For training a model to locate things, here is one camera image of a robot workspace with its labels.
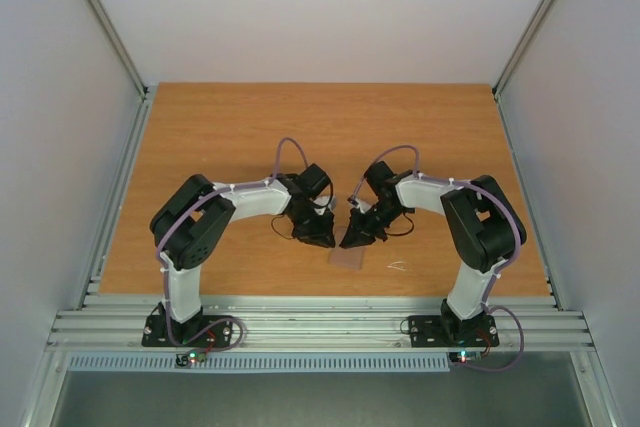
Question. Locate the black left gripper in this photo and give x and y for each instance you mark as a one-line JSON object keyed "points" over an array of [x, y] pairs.
{"points": [[320, 237]]}

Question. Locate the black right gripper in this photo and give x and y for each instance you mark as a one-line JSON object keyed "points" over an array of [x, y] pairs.
{"points": [[370, 223]]}

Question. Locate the pink leather card holder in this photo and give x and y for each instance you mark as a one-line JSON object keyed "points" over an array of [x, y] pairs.
{"points": [[351, 258]]}

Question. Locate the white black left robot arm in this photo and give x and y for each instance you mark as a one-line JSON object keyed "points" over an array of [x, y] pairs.
{"points": [[189, 226]]}

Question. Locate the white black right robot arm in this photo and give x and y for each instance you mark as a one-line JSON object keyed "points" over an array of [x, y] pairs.
{"points": [[486, 231]]}

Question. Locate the right controller circuit board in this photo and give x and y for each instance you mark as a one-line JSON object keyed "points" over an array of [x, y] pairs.
{"points": [[466, 356]]}

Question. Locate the controller circuit board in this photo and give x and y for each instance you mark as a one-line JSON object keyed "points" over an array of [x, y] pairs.
{"points": [[466, 356], [190, 359]]}

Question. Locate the left controller circuit board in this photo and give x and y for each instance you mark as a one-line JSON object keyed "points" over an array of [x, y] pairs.
{"points": [[190, 359]]}

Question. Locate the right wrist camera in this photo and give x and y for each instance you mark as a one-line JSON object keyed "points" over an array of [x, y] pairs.
{"points": [[358, 205]]}

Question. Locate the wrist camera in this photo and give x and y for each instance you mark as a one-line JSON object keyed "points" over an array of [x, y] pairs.
{"points": [[325, 204], [358, 205]]}

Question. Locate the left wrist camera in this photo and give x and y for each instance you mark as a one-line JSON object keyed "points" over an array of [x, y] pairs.
{"points": [[325, 204]]}

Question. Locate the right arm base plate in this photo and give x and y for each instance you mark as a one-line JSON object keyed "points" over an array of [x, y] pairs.
{"points": [[447, 330]]}

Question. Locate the grey slotted cable duct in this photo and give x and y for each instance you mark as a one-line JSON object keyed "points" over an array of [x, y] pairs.
{"points": [[265, 362]]}

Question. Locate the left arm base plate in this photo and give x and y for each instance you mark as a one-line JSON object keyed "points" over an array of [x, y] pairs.
{"points": [[201, 331]]}

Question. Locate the aluminium front rail frame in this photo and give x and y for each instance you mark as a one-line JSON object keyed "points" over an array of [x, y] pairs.
{"points": [[317, 324]]}

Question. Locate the right aluminium frame post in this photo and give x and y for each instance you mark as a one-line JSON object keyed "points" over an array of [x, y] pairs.
{"points": [[532, 29]]}

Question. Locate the aluminium frame post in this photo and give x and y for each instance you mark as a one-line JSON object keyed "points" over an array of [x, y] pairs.
{"points": [[532, 29], [103, 19]]}

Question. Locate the left aluminium frame post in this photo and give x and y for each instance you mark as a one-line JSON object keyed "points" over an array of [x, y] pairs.
{"points": [[103, 19]]}

